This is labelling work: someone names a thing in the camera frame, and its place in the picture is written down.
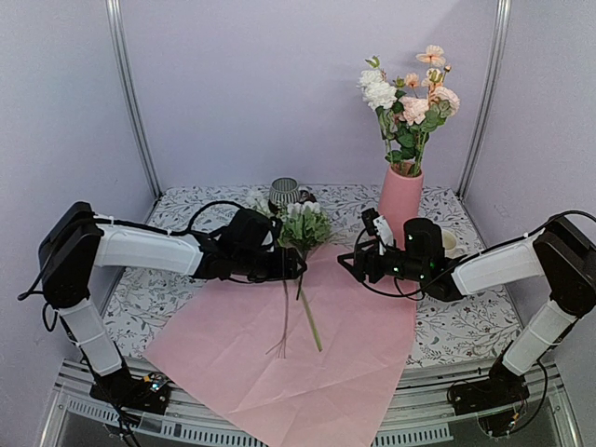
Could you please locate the dusty orange rose stem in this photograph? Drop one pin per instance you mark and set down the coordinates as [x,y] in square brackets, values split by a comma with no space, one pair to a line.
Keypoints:
[279,349]

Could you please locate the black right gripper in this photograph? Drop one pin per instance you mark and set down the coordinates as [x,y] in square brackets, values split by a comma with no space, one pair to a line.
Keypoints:
[366,257]

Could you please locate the left aluminium frame post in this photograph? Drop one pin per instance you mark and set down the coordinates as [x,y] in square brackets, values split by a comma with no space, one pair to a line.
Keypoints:
[123,66]

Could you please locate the striped ceramic cup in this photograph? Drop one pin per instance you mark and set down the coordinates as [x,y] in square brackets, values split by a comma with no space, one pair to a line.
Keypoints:
[284,191]

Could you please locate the dark red saucer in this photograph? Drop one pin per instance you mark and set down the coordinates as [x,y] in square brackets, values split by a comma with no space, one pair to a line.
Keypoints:
[307,196]

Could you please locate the white coffee mug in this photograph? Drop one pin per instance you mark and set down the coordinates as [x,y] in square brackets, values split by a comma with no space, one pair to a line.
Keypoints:
[452,247]

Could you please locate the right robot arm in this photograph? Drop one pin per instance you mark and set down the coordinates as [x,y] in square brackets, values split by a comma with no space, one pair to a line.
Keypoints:
[555,263]

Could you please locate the pink rose flower stem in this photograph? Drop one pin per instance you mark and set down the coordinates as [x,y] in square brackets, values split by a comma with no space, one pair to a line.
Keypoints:
[403,136]

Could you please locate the green leafy white stem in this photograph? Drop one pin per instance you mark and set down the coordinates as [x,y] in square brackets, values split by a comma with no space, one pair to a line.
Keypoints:
[305,226]

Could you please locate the aluminium frame post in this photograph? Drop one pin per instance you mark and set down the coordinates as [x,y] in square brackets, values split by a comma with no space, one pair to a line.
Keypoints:
[496,53]
[123,66]

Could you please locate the aluminium front rail base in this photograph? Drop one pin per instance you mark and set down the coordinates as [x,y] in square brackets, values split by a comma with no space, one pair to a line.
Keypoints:
[434,406]

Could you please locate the peach rose flower stem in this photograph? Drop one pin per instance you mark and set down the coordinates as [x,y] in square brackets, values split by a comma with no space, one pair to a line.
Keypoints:
[443,104]

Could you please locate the white peony flower stem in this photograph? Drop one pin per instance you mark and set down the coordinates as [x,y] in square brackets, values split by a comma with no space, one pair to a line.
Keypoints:
[380,96]

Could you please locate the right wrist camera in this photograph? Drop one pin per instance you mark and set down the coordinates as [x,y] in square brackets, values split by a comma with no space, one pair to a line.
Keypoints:
[377,226]

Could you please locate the pink wrapping paper sheet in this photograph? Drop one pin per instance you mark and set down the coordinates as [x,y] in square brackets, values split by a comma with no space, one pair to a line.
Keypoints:
[215,346]

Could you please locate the peach blossom flower stem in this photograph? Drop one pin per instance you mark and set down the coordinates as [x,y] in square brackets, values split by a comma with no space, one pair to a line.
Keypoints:
[437,70]

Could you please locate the tall pink vase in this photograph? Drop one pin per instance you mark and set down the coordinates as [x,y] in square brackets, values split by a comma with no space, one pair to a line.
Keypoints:
[399,202]

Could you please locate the floral patterned tablecloth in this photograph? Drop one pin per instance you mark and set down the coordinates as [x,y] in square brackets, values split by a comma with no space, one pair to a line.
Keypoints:
[477,327]

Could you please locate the right aluminium frame post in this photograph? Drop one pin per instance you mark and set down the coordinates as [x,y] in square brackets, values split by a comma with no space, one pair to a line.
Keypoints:
[496,53]

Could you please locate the white blossom flower stem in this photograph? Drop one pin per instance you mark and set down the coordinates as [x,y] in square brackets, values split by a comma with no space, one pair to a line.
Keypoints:
[259,201]

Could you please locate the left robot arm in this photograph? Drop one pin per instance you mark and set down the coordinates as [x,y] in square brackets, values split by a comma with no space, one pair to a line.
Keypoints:
[85,247]

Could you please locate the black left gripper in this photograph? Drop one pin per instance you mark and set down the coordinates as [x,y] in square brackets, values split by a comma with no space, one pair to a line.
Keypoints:
[286,268]

